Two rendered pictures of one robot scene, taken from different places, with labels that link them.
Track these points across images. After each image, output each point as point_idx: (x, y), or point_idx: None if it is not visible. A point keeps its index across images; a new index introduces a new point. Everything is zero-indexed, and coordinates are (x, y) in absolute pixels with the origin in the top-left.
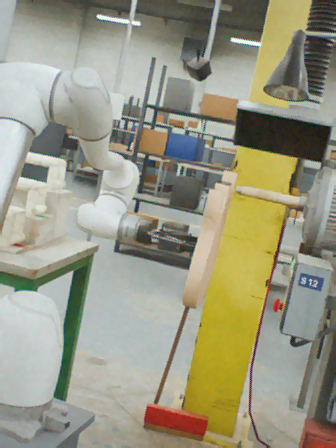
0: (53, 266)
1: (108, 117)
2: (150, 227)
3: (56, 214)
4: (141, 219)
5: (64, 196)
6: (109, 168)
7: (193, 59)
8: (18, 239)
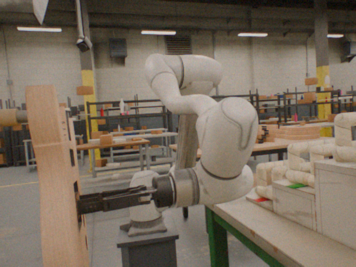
0: (217, 210)
1: (146, 79)
2: (152, 181)
3: (316, 193)
4: (173, 177)
5: (334, 171)
6: (177, 112)
7: (88, 39)
8: (260, 192)
